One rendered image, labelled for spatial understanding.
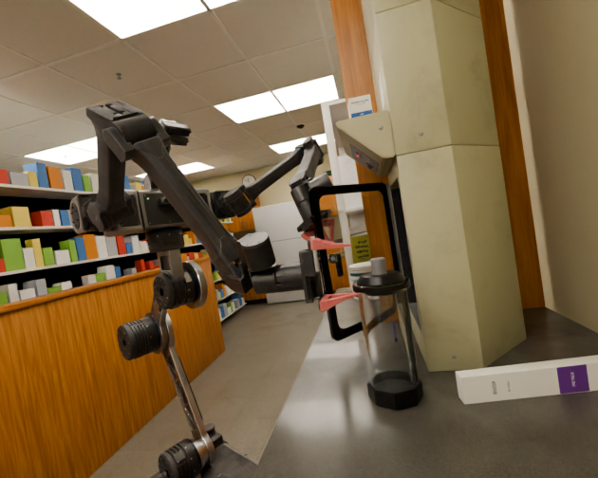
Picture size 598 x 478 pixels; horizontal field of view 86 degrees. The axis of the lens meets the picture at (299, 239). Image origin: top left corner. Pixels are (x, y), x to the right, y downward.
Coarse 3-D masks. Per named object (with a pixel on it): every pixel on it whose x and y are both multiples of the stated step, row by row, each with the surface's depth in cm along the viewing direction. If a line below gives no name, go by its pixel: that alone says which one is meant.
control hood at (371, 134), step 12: (348, 120) 70; (360, 120) 69; (372, 120) 69; (384, 120) 68; (348, 132) 70; (360, 132) 69; (372, 132) 69; (384, 132) 68; (348, 144) 82; (360, 144) 72; (372, 144) 69; (384, 144) 69; (372, 156) 76; (384, 156) 69; (384, 168) 83
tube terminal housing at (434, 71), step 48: (432, 0) 65; (384, 48) 67; (432, 48) 65; (480, 48) 75; (384, 96) 72; (432, 96) 66; (480, 96) 73; (432, 144) 67; (480, 144) 72; (432, 192) 67; (480, 192) 71; (432, 240) 68; (480, 240) 70; (432, 288) 68; (480, 288) 68; (432, 336) 69; (480, 336) 67
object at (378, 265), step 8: (376, 264) 61; (384, 264) 61; (368, 272) 65; (376, 272) 61; (384, 272) 61; (392, 272) 61; (400, 272) 61; (360, 280) 61; (368, 280) 59; (376, 280) 58; (384, 280) 58; (392, 280) 58; (400, 280) 58
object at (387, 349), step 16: (368, 304) 59; (384, 304) 58; (400, 304) 58; (368, 320) 59; (384, 320) 58; (400, 320) 58; (368, 336) 60; (384, 336) 58; (400, 336) 58; (368, 352) 61; (384, 352) 58; (400, 352) 58; (368, 368) 62; (384, 368) 58; (400, 368) 58; (384, 384) 59; (400, 384) 58; (416, 384) 59
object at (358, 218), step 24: (312, 216) 81; (336, 216) 85; (360, 216) 91; (384, 216) 97; (336, 240) 85; (360, 240) 90; (384, 240) 96; (360, 264) 89; (336, 288) 83; (336, 312) 83
